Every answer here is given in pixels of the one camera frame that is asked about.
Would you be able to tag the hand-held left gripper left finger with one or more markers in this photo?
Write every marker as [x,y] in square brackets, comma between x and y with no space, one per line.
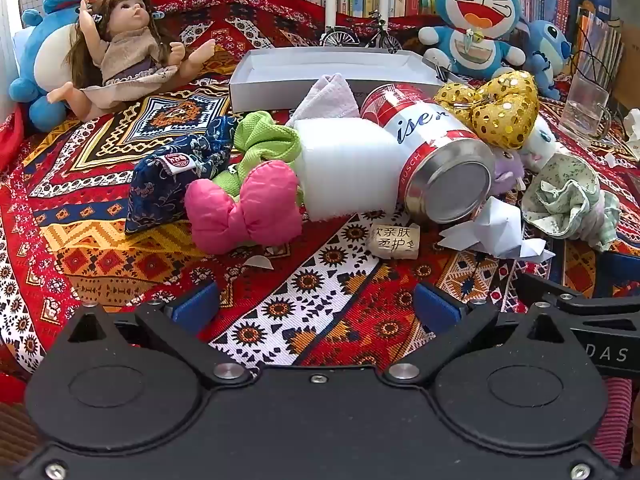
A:
[195,307]

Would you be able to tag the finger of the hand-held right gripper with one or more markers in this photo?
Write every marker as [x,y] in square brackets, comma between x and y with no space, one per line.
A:
[620,265]
[600,304]

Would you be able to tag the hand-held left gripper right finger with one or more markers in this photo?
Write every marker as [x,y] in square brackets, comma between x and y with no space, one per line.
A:
[435,307]

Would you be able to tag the pale green floral scrunchie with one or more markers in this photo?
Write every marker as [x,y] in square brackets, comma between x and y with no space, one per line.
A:
[560,190]

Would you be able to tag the pink padded bow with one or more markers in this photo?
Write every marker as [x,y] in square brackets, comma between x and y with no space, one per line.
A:
[250,205]

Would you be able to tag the white fluffy plush toy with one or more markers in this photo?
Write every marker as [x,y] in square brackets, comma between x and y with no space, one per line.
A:
[540,142]

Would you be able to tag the purple plush toy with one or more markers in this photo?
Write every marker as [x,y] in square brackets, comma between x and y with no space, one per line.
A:
[507,170]

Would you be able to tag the white foam block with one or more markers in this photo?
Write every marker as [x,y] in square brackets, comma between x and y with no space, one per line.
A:
[345,165]

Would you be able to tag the green scrunchie with bell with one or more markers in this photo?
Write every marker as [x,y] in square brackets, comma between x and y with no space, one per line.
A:
[265,140]

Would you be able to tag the gold sequin bow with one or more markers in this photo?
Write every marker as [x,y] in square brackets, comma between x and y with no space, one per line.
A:
[500,105]

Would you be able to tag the pink towel cloth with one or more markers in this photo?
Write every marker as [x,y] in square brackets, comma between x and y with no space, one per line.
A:
[327,97]

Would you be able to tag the white cardboard box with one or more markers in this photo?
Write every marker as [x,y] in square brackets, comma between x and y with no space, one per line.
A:
[325,67]

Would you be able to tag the pink ribbed clothing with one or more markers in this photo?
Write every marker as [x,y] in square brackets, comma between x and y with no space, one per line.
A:
[622,420]

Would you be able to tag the small beige tissue packet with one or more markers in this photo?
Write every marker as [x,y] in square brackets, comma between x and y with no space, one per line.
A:
[395,242]

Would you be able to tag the crumpled white paper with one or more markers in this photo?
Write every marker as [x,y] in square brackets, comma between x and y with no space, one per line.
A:
[495,230]

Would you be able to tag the red patterned blanket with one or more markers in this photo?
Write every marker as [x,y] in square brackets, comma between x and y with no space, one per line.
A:
[100,240]

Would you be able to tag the blue patterned fabric pouch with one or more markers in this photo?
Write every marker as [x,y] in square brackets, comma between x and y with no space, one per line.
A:
[170,175]

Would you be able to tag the white crumpled tissue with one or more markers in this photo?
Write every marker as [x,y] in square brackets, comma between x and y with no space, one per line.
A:
[632,127]

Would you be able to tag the red and white beer can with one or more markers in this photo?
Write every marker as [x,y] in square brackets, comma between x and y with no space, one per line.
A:
[435,155]

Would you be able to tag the clear glass mug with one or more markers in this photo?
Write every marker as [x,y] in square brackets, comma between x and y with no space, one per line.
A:
[582,105]

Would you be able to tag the brown woven cloth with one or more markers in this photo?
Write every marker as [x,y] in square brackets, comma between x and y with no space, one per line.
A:
[12,425]

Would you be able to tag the blue alien plush toy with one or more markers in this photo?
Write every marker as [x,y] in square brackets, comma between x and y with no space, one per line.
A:
[547,45]

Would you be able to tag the black binder clip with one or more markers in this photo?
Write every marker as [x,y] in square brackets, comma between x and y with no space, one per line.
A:
[440,69]

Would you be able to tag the brown-haired baby doll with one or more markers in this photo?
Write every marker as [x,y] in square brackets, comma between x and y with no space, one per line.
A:
[125,55]

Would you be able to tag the miniature bicycle model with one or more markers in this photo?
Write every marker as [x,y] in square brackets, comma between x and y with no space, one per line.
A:
[350,37]

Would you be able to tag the blue cat plush toy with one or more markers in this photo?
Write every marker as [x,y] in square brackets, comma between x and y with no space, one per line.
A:
[475,5]

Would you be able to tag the blue and white plush toy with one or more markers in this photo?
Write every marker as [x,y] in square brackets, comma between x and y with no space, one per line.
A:
[45,45]

